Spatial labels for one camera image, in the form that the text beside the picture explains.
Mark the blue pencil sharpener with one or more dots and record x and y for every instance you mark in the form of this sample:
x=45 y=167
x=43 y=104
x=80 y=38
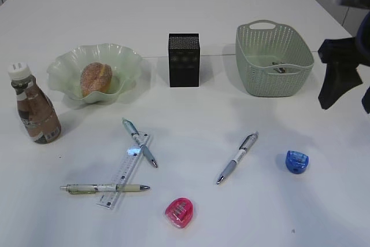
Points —
x=296 y=162

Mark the green wavy glass plate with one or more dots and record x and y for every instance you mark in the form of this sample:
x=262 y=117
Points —
x=64 y=75

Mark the cream grip pen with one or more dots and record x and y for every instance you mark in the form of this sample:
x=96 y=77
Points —
x=94 y=188

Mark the green plastic woven basket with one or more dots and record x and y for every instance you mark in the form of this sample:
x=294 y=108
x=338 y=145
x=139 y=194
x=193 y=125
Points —
x=262 y=42

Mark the black square pen holder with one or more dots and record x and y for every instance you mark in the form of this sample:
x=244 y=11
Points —
x=184 y=60

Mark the blue grip pen on ruler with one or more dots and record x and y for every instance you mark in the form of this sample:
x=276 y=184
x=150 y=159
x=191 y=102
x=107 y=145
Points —
x=134 y=133

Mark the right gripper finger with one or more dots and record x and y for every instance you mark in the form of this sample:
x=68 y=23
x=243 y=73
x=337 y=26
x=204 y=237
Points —
x=340 y=77
x=366 y=101

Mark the sugared bread roll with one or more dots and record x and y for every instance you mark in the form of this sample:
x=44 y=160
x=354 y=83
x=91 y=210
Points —
x=95 y=77

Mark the pink pencil sharpener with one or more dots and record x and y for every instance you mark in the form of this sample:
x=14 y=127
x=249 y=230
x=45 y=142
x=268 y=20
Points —
x=180 y=212

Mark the clear plastic ruler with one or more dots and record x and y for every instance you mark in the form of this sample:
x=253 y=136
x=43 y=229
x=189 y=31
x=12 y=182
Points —
x=121 y=176

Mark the grey grip pen right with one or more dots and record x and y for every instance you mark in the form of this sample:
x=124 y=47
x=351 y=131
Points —
x=242 y=151

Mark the brown drink bottle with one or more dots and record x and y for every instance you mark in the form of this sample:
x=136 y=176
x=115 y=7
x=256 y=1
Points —
x=35 y=109

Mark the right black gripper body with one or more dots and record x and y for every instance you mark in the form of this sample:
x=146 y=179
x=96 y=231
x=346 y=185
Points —
x=350 y=51

